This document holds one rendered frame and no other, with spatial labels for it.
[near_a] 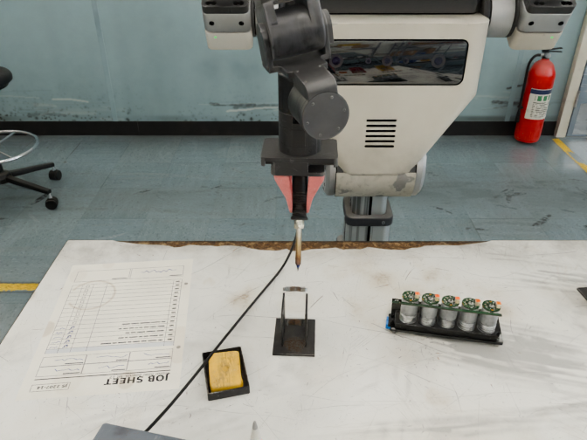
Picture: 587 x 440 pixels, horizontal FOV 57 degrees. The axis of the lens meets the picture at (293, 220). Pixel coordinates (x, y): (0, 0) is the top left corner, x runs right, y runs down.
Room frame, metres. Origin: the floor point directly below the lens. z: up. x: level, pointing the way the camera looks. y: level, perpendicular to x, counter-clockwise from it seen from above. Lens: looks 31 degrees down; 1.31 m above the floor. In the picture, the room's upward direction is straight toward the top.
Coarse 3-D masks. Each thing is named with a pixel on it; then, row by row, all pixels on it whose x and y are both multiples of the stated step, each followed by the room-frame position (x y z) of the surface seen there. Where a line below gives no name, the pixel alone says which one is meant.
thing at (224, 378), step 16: (208, 352) 0.55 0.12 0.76; (224, 352) 0.54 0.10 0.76; (240, 352) 0.55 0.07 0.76; (208, 368) 0.53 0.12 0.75; (224, 368) 0.52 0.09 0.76; (240, 368) 0.53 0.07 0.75; (208, 384) 0.50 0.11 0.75; (224, 384) 0.49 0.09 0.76; (240, 384) 0.49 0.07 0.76; (208, 400) 0.47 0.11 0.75
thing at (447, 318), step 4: (448, 300) 0.60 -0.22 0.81; (452, 300) 0.60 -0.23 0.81; (440, 312) 0.60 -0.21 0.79; (444, 312) 0.59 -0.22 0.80; (448, 312) 0.59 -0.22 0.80; (452, 312) 0.59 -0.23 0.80; (456, 312) 0.59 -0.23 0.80; (440, 316) 0.59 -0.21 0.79; (444, 316) 0.59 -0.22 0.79; (448, 316) 0.59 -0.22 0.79; (452, 316) 0.59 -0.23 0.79; (456, 316) 0.59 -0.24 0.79; (440, 320) 0.59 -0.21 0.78; (444, 320) 0.59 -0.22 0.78; (448, 320) 0.59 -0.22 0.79; (452, 320) 0.59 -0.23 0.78; (440, 324) 0.59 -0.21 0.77; (444, 324) 0.59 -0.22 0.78; (448, 324) 0.59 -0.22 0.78; (452, 324) 0.59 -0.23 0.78; (448, 328) 0.59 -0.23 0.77
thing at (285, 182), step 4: (276, 176) 0.64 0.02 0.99; (280, 176) 0.64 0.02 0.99; (284, 176) 0.64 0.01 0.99; (288, 176) 0.64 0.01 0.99; (276, 180) 0.64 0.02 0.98; (280, 180) 0.64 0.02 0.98; (284, 180) 0.64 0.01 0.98; (288, 180) 0.64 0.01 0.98; (292, 180) 0.70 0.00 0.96; (280, 184) 0.65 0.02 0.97; (284, 184) 0.65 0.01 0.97; (288, 184) 0.65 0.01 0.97; (292, 184) 0.69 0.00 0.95; (280, 188) 0.65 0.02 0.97; (284, 188) 0.65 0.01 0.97; (288, 188) 0.65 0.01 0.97; (292, 188) 0.69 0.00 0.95; (284, 192) 0.65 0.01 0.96; (288, 192) 0.65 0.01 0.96; (292, 192) 0.68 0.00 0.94; (288, 196) 0.66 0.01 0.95; (292, 196) 0.68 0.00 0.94; (288, 200) 0.66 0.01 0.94; (292, 200) 0.68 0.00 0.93; (288, 204) 0.66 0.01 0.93; (292, 204) 0.67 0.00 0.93; (288, 208) 0.67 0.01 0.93; (292, 208) 0.67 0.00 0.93
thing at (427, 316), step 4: (424, 304) 0.60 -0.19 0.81; (436, 304) 0.59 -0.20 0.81; (420, 308) 0.60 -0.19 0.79; (424, 308) 0.60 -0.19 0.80; (428, 308) 0.59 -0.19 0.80; (432, 308) 0.59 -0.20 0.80; (420, 312) 0.60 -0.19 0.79; (424, 312) 0.59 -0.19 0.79; (428, 312) 0.59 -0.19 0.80; (432, 312) 0.59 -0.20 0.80; (436, 312) 0.59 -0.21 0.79; (420, 316) 0.60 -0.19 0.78; (424, 316) 0.59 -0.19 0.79; (428, 316) 0.59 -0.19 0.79; (432, 316) 0.59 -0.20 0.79; (436, 316) 0.60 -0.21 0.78; (420, 320) 0.60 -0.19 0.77; (424, 320) 0.59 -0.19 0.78; (428, 320) 0.59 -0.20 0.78; (432, 320) 0.59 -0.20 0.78; (424, 324) 0.59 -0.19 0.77; (428, 324) 0.59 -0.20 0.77; (432, 324) 0.59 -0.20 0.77
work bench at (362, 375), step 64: (64, 256) 0.80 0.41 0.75; (128, 256) 0.80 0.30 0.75; (192, 256) 0.80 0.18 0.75; (256, 256) 0.80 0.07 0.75; (320, 256) 0.80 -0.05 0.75; (384, 256) 0.80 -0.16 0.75; (448, 256) 0.80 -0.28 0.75; (512, 256) 0.80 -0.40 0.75; (576, 256) 0.80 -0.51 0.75; (192, 320) 0.62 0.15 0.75; (256, 320) 0.62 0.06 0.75; (320, 320) 0.62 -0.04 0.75; (384, 320) 0.62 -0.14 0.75; (512, 320) 0.62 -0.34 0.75; (576, 320) 0.62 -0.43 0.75; (0, 384) 0.50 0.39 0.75; (192, 384) 0.50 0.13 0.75; (256, 384) 0.50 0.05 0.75; (320, 384) 0.50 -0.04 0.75; (384, 384) 0.50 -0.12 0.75; (448, 384) 0.50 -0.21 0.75; (512, 384) 0.50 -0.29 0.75; (576, 384) 0.50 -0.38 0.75
